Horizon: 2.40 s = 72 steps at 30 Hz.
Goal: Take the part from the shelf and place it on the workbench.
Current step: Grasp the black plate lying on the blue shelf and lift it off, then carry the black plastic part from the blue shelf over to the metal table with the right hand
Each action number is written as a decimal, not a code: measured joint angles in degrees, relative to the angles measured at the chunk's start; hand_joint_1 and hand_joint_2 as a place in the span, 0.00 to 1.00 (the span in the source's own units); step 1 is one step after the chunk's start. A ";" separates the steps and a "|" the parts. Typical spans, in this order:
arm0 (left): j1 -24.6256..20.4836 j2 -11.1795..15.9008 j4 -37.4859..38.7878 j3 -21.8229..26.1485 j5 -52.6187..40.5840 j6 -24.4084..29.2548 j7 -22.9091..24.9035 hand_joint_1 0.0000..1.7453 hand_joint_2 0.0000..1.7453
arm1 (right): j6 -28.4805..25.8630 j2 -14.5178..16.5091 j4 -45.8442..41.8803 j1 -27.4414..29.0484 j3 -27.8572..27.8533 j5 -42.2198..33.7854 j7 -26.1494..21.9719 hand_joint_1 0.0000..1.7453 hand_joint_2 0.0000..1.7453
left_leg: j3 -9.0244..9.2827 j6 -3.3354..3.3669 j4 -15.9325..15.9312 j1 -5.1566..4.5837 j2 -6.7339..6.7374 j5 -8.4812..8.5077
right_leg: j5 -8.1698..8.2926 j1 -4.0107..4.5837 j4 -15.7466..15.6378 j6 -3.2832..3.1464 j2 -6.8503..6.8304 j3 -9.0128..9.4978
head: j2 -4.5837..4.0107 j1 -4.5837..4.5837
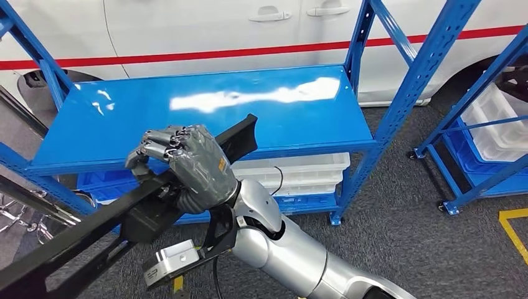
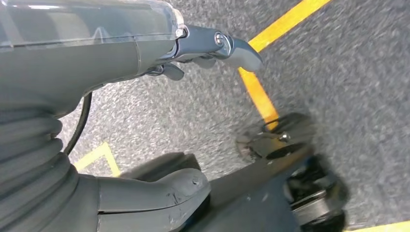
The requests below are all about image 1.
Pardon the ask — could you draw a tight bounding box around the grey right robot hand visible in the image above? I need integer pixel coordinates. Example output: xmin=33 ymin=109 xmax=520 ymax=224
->
xmin=125 ymin=124 xmax=242 ymax=216

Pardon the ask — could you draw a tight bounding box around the black plastic plate frame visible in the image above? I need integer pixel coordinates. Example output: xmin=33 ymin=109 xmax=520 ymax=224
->
xmin=0 ymin=113 xmax=259 ymax=299

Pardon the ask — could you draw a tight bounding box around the blue metal shelf rack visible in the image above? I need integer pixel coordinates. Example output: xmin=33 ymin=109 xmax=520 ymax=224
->
xmin=408 ymin=24 xmax=528 ymax=216
xmin=0 ymin=0 xmax=483 ymax=227

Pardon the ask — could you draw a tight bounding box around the deep blue plastic bin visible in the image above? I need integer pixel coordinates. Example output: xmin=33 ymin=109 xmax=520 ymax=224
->
xmin=77 ymin=169 xmax=167 ymax=200

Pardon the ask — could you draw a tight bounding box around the white car with red stripe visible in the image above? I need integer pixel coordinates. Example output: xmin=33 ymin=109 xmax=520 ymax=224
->
xmin=0 ymin=0 xmax=528 ymax=109

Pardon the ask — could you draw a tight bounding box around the black bar stool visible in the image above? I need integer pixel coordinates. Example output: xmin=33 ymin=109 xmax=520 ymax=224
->
xmin=0 ymin=191 xmax=55 ymax=245

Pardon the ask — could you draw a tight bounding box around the large white plastic bin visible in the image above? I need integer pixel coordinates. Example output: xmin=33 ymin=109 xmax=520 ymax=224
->
xmin=460 ymin=82 xmax=528 ymax=163

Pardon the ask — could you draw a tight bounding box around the thin black wrist wire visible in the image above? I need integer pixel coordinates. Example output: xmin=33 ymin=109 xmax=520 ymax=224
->
xmin=270 ymin=166 xmax=285 ymax=197

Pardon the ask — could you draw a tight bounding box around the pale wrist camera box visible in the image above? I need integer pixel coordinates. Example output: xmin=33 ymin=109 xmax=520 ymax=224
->
xmin=142 ymin=239 xmax=204 ymax=292

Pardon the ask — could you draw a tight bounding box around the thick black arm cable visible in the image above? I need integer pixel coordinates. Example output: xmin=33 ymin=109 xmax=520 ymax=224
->
xmin=211 ymin=255 xmax=227 ymax=299

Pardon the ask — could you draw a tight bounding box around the chrome stanchion post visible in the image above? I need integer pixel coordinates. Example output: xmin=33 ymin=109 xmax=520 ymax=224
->
xmin=0 ymin=173 xmax=82 ymax=227
xmin=0 ymin=85 xmax=49 ymax=138

